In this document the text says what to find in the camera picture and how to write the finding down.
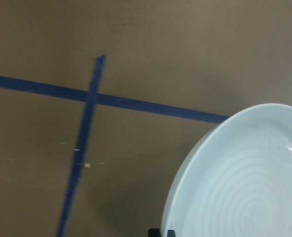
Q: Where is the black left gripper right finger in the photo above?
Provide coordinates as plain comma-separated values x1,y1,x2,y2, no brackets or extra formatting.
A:
167,230,176,237

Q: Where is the light blue ceramic plate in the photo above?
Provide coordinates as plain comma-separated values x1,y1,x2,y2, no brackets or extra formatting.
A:
160,104,292,237

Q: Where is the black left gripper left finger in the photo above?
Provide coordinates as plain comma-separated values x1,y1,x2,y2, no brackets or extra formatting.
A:
148,228,161,237

